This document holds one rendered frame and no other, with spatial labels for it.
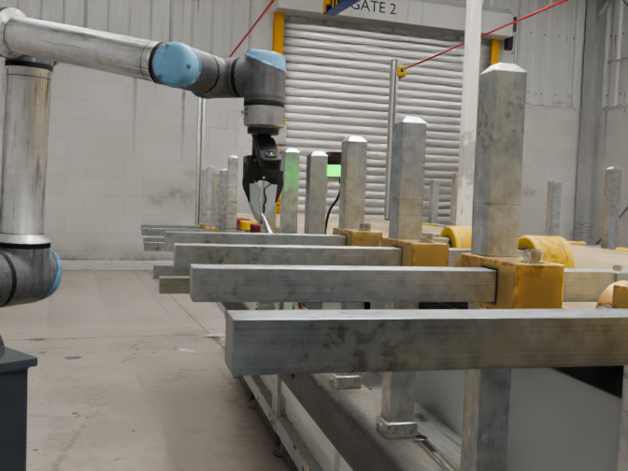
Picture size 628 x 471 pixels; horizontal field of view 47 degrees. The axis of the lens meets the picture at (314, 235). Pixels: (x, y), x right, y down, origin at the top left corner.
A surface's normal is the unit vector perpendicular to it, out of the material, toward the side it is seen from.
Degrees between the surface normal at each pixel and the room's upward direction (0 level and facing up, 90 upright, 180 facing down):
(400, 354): 90
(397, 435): 90
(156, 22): 90
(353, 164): 90
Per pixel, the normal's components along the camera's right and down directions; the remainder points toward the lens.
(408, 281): 0.25, 0.07
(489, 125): -0.97, -0.02
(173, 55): -0.31, 0.06
